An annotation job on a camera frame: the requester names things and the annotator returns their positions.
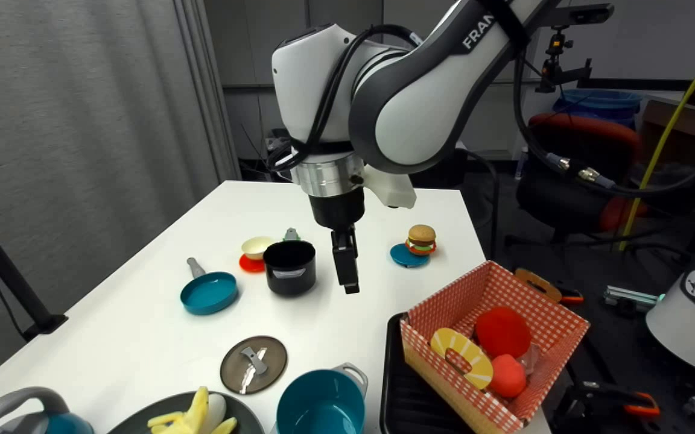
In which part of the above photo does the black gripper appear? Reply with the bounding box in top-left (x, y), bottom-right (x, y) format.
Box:
top-left (310, 191), bottom-right (365, 295)

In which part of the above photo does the grey round pot lid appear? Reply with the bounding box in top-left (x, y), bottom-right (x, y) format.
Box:
top-left (219, 335), bottom-right (286, 395)

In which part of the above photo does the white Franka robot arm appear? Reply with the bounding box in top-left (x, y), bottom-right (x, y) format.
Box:
top-left (269, 0), bottom-right (560, 295)

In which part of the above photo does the black toy pot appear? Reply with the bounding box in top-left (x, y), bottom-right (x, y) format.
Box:
top-left (262, 241), bottom-right (316, 297)

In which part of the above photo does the teal toy pot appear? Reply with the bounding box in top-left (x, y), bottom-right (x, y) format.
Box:
top-left (274, 364), bottom-right (369, 434)

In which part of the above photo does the toy burger on teal plate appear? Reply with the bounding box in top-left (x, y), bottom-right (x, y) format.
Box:
top-left (390, 224), bottom-right (436, 268)

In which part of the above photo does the cream bowl on red saucer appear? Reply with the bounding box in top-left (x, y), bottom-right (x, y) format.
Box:
top-left (238, 237), bottom-right (272, 273)

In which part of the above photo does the yellow toy fruit slice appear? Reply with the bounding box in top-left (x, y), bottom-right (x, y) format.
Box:
top-left (430, 329), bottom-right (494, 391)

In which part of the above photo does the teal toy frying pan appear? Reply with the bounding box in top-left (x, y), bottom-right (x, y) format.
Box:
top-left (179, 259), bottom-right (238, 315)

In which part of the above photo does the black baking tray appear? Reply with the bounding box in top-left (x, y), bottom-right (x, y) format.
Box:
top-left (378, 313), bottom-right (473, 434)

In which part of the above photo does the red toy tomato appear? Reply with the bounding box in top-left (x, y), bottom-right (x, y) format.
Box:
top-left (473, 307), bottom-right (534, 358)

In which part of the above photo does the orange checkered basket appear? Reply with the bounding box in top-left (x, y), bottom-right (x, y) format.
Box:
top-left (400, 261), bottom-right (589, 434)

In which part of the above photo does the dark plate of toy food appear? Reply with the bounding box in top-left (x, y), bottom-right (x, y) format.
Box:
top-left (108, 387), bottom-right (262, 434)

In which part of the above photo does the black red office chair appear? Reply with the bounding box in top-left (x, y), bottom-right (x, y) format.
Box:
top-left (515, 113), bottom-right (639, 235)

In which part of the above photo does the blue plastic bin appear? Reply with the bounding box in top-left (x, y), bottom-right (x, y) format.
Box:
top-left (552, 89), bottom-right (641, 129)

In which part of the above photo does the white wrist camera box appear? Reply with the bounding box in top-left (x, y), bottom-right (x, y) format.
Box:
top-left (361, 166), bottom-right (418, 208)

